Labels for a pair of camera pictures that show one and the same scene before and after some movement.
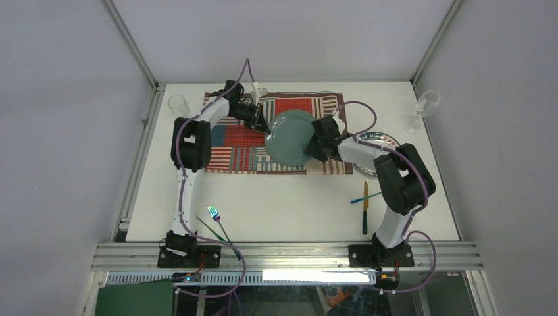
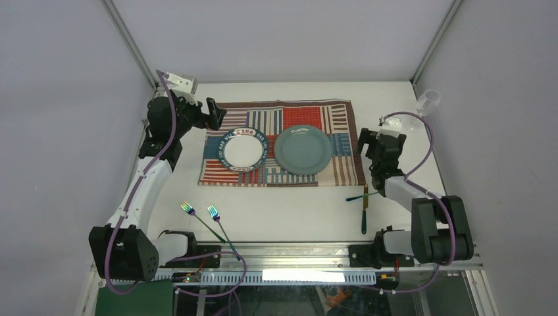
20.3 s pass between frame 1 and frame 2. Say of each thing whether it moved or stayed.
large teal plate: stayed
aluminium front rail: stayed
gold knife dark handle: stayed
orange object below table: stayed
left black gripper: moved
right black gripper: moved
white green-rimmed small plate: moved
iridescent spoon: moved
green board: stayed
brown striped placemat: moved
